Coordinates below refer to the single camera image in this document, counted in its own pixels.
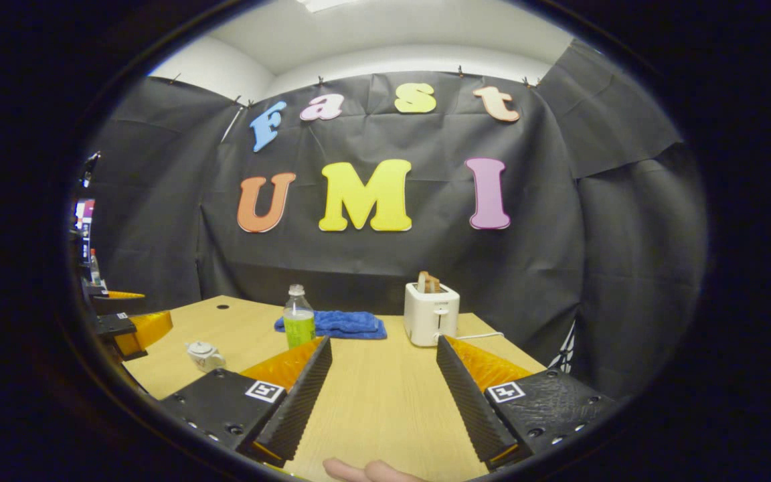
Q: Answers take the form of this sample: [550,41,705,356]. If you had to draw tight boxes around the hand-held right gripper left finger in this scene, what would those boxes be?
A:
[158,336,333,468]

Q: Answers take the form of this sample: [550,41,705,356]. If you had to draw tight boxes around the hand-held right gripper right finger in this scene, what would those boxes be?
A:
[436,336,617,471]

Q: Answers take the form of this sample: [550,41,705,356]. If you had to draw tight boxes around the white teacup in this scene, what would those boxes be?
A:
[185,345,227,374]

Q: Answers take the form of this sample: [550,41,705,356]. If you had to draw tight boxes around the clear water bottle green label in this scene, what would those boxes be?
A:
[282,284,317,349]

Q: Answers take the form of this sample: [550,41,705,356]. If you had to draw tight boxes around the computer monitor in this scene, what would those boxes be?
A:
[74,198,96,232]

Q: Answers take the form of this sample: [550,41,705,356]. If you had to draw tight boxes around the white toaster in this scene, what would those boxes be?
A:
[403,282,461,347]

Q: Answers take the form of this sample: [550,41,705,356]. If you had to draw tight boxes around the blue towel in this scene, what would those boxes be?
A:
[274,310,388,340]

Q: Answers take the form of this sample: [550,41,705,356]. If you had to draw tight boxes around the black backdrop cloth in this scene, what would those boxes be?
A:
[84,39,709,402]

